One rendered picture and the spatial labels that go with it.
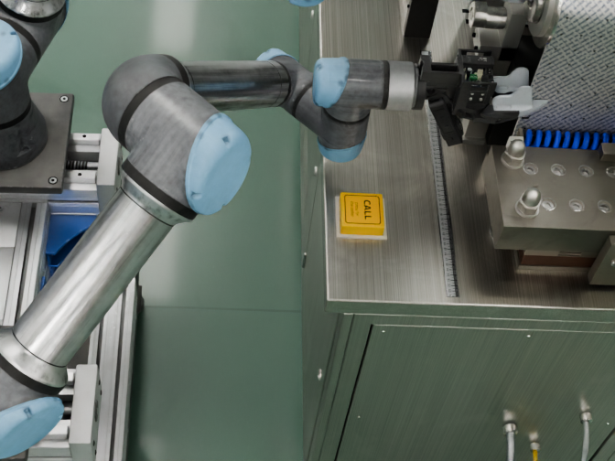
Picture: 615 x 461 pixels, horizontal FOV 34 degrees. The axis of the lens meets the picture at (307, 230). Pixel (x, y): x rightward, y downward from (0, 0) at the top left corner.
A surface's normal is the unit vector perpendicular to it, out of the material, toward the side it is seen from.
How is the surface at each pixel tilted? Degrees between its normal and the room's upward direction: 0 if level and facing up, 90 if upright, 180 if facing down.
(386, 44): 0
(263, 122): 0
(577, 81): 90
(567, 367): 90
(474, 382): 90
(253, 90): 72
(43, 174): 0
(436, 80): 90
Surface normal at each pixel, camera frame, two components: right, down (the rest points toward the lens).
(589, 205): 0.08, -0.58
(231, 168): 0.80, 0.49
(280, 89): 0.84, 0.26
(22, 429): 0.63, 0.70
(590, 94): 0.01, 0.82
